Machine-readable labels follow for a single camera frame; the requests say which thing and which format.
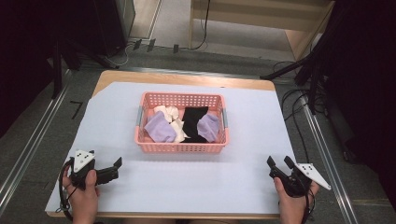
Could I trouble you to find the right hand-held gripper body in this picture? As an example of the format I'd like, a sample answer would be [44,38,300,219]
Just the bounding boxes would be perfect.
[276,162,332,198]

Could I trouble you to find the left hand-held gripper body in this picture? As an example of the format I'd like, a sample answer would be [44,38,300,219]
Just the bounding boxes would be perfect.
[68,149,108,191]

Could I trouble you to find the person's right hand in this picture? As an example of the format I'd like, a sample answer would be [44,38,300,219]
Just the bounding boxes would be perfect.
[274,179,320,224]

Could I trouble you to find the person's left hand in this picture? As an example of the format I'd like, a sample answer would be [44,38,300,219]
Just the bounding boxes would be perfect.
[62,169,101,224]

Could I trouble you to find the purple sock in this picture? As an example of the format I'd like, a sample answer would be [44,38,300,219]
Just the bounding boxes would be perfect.
[143,110,178,144]
[196,113,221,144]

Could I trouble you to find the pink plastic basket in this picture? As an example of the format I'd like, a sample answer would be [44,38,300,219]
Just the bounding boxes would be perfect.
[134,91,231,154]

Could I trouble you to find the cream sock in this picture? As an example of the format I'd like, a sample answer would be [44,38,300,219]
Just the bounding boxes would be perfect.
[169,119,191,144]

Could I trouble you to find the white sock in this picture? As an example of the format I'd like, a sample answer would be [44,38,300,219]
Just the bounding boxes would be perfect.
[153,105,180,123]

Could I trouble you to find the pale lilac table cover sheet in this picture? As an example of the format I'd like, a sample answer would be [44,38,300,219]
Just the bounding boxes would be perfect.
[44,80,297,217]

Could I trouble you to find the black sock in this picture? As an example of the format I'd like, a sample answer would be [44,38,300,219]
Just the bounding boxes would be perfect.
[180,105,210,145]

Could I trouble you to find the black metal stand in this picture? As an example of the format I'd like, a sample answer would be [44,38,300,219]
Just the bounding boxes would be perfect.
[46,34,120,100]

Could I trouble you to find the black tripod stand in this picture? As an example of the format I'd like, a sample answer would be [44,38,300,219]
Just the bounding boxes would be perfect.
[260,0,347,116]

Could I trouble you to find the dark cabinet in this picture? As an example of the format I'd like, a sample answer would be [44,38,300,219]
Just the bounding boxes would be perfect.
[92,0,137,58]

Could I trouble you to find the wooden shelf unit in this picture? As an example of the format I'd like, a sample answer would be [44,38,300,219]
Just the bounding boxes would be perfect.
[188,0,336,62]

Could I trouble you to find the metal floor rail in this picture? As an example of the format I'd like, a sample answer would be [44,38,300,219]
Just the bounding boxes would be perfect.
[0,68,73,217]
[299,92,360,224]
[78,64,263,80]

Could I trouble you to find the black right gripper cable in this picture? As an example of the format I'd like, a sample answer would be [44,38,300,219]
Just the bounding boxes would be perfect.
[301,186,316,224]

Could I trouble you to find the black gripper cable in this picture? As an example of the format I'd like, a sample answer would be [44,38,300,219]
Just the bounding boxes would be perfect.
[301,186,316,224]
[58,159,76,222]

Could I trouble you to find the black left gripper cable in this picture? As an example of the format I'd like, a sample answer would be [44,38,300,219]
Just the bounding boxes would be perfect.
[58,159,76,222]

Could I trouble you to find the black floor cables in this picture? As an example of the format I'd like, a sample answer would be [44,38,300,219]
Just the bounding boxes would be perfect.
[272,60,328,164]

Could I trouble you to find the white floor cable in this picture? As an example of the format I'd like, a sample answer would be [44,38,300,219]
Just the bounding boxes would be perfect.
[103,42,135,67]

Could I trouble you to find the black hanging cable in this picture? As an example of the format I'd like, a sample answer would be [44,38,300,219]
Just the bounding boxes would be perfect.
[190,0,212,51]

